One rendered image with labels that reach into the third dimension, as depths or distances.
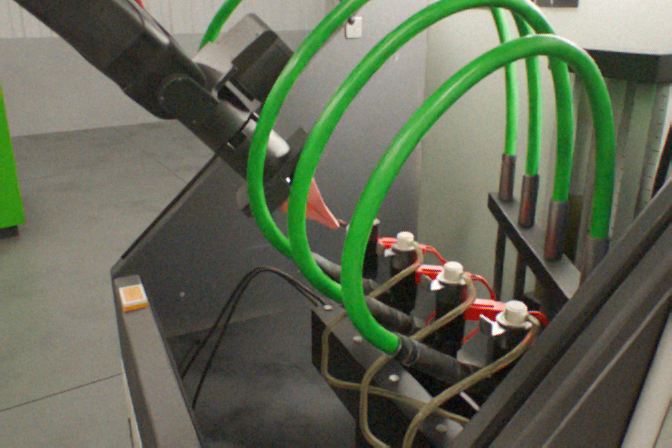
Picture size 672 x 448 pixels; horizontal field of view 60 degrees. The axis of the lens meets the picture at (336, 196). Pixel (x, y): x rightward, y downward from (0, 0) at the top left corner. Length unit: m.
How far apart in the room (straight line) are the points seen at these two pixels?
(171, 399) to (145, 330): 0.15
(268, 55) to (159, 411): 0.37
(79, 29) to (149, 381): 0.38
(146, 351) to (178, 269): 0.24
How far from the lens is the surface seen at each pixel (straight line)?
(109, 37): 0.49
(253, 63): 0.56
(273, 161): 0.58
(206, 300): 0.98
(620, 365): 0.39
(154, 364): 0.72
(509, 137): 0.75
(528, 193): 0.67
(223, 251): 0.96
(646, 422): 0.42
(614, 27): 0.75
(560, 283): 0.56
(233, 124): 0.57
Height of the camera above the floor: 1.34
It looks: 18 degrees down
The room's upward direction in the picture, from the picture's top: straight up
